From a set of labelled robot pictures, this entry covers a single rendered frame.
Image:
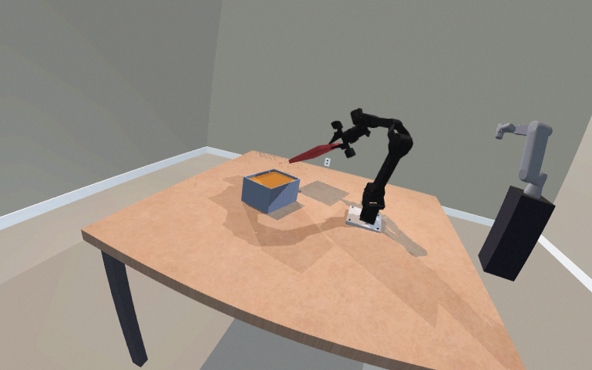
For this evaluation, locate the red rectangular lid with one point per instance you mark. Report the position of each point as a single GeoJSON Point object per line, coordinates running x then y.
{"type": "Point", "coordinates": [312, 153]}

